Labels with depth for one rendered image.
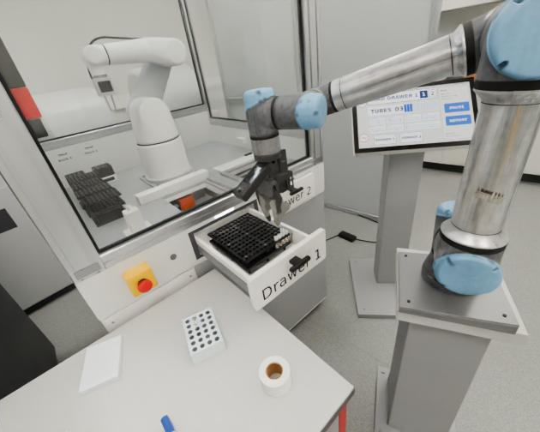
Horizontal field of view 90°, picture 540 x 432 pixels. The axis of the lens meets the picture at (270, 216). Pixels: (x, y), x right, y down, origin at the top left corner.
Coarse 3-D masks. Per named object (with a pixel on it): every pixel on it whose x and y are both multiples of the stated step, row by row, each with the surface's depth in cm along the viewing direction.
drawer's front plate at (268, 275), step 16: (304, 240) 78; (320, 240) 81; (288, 256) 73; (304, 256) 78; (256, 272) 69; (272, 272) 71; (288, 272) 75; (304, 272) 81; (256, 288) 69; (272, 288) 73; (256, 304) 71
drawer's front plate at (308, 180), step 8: (304, 176) 117; (312, 176) 119; (296, 184) 114; (304, 184) 118; (312, 184) 121; (288, 192) 112; (304, 192) 119; (312, 192) 123; (304, 200) 121; (272, 216) 110
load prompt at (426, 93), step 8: (424, 88) 122; (432, 88) 121; (392, 96) 124; (400, 96) 123; (408, 96) 123; (416, 96) 122; (424, 96) 121; (432, 96) 121; (368, 104) 126; (376, 104) 125
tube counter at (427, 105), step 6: (420, 102) 121; (426, 102) 121; (432, 102) 120; (438, 102) 120; (396, 108) 123; (402, 108) 123; (408, 108) 122; (414, 108) 122; (420, 108) 121; (426, 108) 121; (432, 108) 120; (438, 108) 120
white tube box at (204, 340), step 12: (204, 312) 77; (192, 324) 74; (204, 324) 74; (216, 324) 72; (192, 336) 71; (204, 336) 70; (216, 336) 70; (192, 348) 67; (204, 348) 67; (216, 348) 68; (192, 360) 66
